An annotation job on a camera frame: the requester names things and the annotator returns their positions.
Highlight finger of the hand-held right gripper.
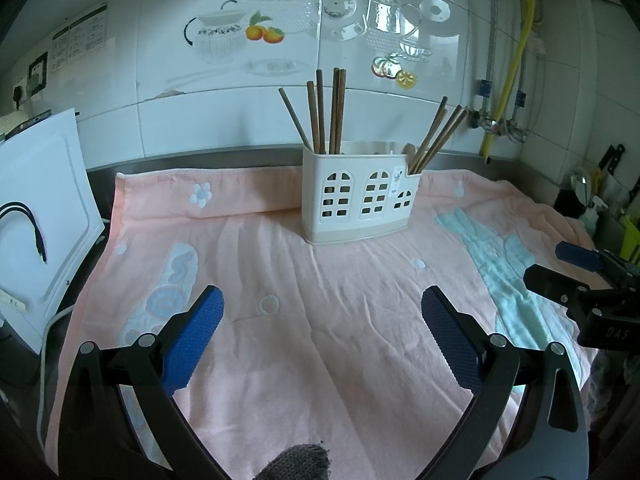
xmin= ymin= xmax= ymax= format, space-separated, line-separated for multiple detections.
xmin=555 ymin=241 xmax=609 ymax=272
xmin=524 ymin=264 xmax=597 ymax=311

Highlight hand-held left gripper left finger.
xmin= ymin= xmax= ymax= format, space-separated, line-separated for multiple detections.
xmin=57 ymin=285 xmax=226 ymax=480

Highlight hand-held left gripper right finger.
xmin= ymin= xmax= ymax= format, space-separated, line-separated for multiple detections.
xmin=421 ymin=285 xmax=591 ymax=480

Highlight white utensil holder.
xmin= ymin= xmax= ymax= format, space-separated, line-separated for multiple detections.
xmin=301 ymin=140 xmax=422 ymax=247

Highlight wooden chopstick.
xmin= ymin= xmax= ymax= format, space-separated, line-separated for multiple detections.
xmin=278 ymin=88 xmax=313 ymax=153
xmin=419 ymin=109 xmax=469 ymax=175
xmin=412 ymin=106 xmax=448 ymax=175
xmin=306 ymin=81 xmax=321 ymax=155
xmin=415 ymin=104 xmax=464 ymax=175
xmin=409 ymin=96 xmax=449 ymax=175
xmin=334 ymin=69 xmax=347 ymax=155
xmin=316 ymin=69 xmax=326 ymax=155

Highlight person's right hand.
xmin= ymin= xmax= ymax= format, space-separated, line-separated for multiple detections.
xmin=585 ymin=347 xmax=631 ymax=401

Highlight person's left hand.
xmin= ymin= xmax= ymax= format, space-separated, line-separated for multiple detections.
xmin=252 ymin=442 xmax=332 ymax=480

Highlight white bottle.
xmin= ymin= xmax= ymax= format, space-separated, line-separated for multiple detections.
xmin=580 ymin=197 xmax=608 ymax=233

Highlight yellow-green cutting board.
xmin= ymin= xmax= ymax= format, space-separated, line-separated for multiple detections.
xmin=620 ymin=212 xmax=640 ymax=266

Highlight black utensil block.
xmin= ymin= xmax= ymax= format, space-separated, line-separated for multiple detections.
xmin=552 ymin=187 xmax=596 ymax=221

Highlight metal ladle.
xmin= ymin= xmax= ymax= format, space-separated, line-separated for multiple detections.
xmin=570 ymin=167 xmax=593 ymax=206

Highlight black knife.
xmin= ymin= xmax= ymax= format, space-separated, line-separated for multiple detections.
xmin=600 ymin=144 xmax=627 ymax=181

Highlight pink towel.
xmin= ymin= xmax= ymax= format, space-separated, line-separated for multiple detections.
xmin=45 ymin=167 xmax=613 ymax=480

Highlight metal gas valve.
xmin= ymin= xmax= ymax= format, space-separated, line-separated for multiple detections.
xmin=470 ymin=110 xmax=531 ymax=146

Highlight white panel board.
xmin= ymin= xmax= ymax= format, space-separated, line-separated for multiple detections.
xmin=0 ymin=107 xmax=106 ymax=356

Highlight dark tablet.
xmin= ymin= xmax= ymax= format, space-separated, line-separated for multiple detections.
xmin=0 ymin=108 xmax=53 ymax=138

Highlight black cable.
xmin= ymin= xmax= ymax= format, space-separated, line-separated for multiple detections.
xmin=0 ymin=202 xmax=48 ymax=264

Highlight yellow gas hose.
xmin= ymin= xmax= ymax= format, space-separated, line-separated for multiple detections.
xmin=480 ymin=0 xmax=537 ymax=158

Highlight black wall switch panel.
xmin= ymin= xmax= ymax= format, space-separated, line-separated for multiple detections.
xmin=27 ymin=51 xmax=49 ymax=96

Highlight paper wall notices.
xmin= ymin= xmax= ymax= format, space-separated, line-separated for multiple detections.
xmin=51 ymin=4 xmax=109 ymax=73

